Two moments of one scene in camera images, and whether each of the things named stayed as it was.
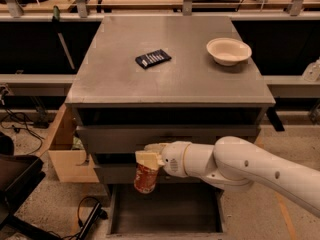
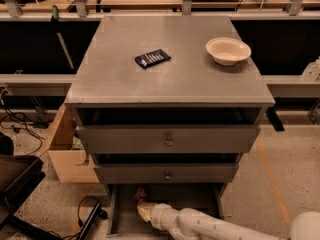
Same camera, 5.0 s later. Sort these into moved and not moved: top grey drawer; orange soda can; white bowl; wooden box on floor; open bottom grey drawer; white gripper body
Moved: orange soda can; white gripper body
Not moved: open bottom grey drawer; top grey drawer; white bowl; wooden box on floor
